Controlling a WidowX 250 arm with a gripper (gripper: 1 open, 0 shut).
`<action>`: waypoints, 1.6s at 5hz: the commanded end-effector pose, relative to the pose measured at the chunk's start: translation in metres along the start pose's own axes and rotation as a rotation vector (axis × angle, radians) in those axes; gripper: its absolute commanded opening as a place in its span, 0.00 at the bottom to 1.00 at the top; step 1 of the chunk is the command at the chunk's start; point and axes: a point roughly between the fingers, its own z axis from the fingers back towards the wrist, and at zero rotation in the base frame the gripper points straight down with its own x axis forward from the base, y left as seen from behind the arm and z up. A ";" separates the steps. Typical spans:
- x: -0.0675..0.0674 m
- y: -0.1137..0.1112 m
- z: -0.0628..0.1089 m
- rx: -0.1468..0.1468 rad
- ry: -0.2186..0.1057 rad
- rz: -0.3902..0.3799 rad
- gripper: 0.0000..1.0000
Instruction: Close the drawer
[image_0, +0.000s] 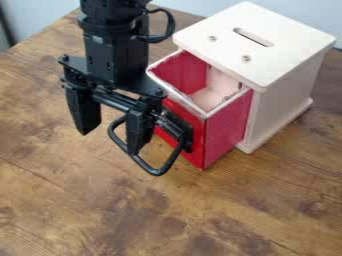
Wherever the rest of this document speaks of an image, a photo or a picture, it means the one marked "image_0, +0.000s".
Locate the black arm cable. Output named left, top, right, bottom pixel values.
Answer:
left=131, top=6, right=176, bottom=44

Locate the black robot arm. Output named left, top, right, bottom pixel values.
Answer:
left=59, top=0, right=175, bottom=155

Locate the red drawer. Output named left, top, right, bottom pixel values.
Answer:
left=147, top=50, right=254, bottom=170

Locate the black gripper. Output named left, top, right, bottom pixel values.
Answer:
left=59, top=29, right=166, bottom=156

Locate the white wooden drawer cabinet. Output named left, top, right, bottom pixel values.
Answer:
left=174, top=2, right=335, bottom=154

